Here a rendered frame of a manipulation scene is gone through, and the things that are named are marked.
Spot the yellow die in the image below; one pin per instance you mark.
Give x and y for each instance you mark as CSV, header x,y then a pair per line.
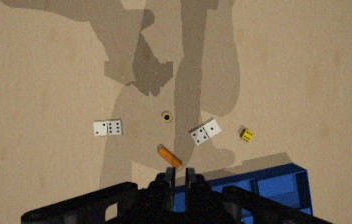
x,y
246,134

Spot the blue three-compartment bin rack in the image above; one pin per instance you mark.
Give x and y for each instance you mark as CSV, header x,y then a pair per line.
x,y
290,187

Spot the orange aa battery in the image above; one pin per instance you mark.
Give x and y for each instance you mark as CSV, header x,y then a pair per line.
x,y
170,158

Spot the white domino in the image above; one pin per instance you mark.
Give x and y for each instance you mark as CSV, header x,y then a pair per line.
x,y
205,132
108,128

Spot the small brass hex nut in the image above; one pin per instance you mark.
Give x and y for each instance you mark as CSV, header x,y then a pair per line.
x,y
167,117

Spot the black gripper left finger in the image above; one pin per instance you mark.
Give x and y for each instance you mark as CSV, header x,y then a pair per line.
x,y
90,208

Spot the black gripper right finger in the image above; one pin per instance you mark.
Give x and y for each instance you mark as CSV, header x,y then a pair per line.
x,y
208,205

